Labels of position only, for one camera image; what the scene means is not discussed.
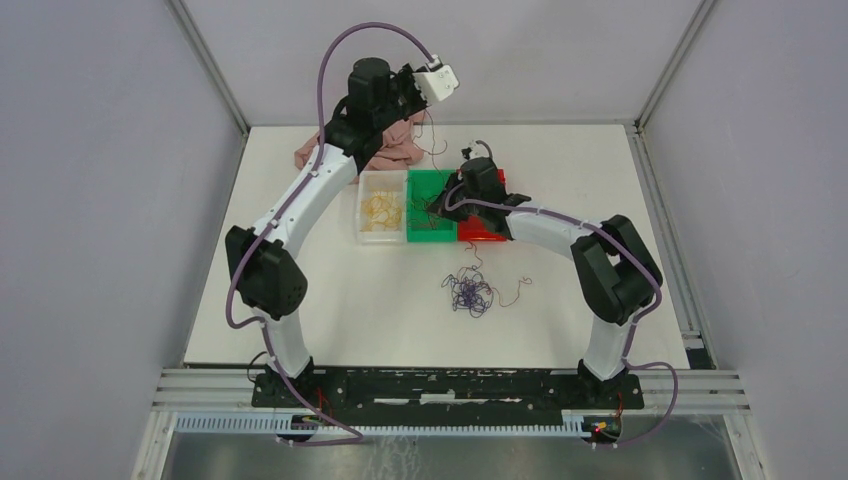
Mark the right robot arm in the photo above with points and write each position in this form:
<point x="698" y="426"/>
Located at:
<point x="619" y="279"/>

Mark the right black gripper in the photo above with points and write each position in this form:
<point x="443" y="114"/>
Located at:
<point x="453" y="180"/>

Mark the red plastic bin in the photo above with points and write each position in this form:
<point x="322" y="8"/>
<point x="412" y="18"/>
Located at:
<point x="478" y="222"/>

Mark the pink crumpled garment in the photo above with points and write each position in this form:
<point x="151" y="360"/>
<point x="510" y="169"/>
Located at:
<point x="398" y="152"/>

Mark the aluminium frame rail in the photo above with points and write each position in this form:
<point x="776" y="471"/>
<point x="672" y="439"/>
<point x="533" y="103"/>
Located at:
<point x="700" y="392"/>

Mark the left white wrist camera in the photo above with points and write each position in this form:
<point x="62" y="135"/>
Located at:
<point x="436" y="81"/>

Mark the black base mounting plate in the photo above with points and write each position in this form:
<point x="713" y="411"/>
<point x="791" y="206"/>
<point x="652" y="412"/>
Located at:
<point x="448" y="397"/>

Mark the white slotted cable duct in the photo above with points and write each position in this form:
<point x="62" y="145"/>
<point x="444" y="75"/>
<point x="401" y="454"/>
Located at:
<point x="292" y="424"/>

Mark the green plastic bin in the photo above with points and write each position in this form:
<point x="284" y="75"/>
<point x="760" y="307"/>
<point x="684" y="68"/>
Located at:
<point x="422" y="187"/>

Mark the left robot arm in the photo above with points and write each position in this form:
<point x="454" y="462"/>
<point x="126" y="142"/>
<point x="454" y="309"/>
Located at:
<point x="267" y="285"/>

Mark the clear plastic bin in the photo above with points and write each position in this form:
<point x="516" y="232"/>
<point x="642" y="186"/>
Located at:
<point x="381" y="210"/>

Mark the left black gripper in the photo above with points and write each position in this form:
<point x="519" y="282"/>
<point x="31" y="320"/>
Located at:
<point x="409" y="80"/>

